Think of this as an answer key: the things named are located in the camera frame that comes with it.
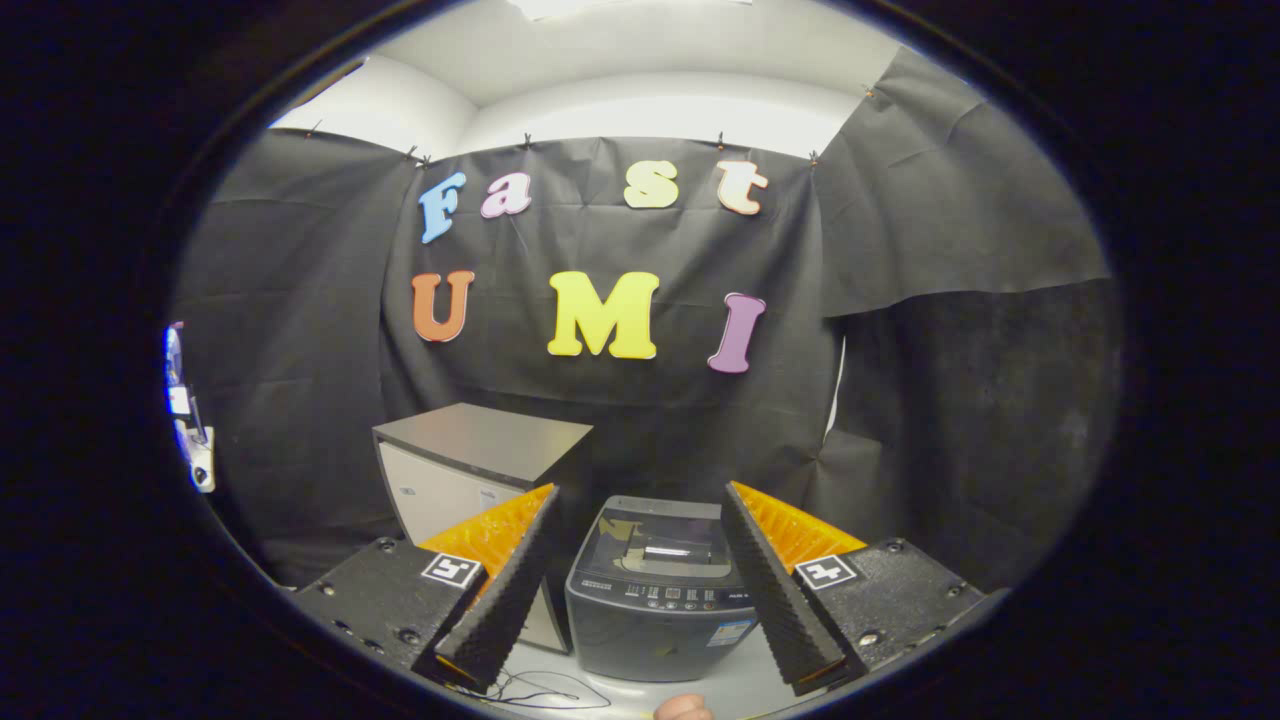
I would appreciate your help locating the white and blue device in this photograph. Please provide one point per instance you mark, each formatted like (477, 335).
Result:
(200, 460)

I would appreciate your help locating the ceiling light panel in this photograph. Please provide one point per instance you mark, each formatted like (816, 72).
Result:
(560, 7)

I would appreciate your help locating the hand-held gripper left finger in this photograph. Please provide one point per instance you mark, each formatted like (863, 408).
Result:
(505, 600)

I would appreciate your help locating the small grey cabinet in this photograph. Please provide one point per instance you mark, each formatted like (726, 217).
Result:
(470, 440)

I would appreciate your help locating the dark grey washing machine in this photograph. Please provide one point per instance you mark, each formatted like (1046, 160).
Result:
(640, 640)

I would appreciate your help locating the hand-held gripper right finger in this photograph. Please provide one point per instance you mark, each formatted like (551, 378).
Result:
(775, 600)

